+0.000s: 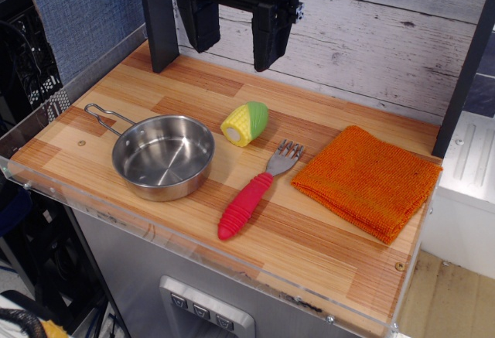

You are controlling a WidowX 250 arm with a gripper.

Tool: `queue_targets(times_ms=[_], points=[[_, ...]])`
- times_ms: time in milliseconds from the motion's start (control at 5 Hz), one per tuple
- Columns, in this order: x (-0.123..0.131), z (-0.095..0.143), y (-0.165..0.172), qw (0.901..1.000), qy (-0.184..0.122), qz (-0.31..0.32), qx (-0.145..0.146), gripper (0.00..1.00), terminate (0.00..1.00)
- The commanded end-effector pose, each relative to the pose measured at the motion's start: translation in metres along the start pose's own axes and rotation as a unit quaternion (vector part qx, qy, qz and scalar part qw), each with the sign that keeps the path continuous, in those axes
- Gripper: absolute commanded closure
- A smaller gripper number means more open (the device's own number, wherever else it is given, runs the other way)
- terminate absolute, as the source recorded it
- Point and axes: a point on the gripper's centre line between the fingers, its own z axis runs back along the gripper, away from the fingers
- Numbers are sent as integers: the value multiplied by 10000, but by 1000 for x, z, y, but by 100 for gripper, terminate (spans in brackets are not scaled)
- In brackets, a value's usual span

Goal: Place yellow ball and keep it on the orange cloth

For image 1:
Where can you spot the clear acrylic table guard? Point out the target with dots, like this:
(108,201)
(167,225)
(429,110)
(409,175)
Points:
(296,268)

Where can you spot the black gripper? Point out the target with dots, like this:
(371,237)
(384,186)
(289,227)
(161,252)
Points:
(271,25)

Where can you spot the black right vertical post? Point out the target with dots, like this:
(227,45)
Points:
(472,61)

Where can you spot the small steel pan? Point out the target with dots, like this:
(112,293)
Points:
(163,158)

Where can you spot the black vertical post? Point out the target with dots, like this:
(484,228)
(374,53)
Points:
(161,30)
(472,61)

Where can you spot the yellow green toy corn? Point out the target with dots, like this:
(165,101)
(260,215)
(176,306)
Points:
(245,123)

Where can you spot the orange knitted cloth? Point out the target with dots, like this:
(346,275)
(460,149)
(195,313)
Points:
(373,185)

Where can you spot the silver dispenser button panel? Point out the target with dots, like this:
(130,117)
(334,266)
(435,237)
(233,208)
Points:
(193,313)

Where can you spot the black left vertical post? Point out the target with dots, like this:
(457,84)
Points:
(161,30)

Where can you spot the white plastic side counter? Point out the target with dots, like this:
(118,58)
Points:
(460,226)

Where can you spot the red handled metal fork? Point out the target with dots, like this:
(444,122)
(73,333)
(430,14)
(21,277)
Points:
(241,208)

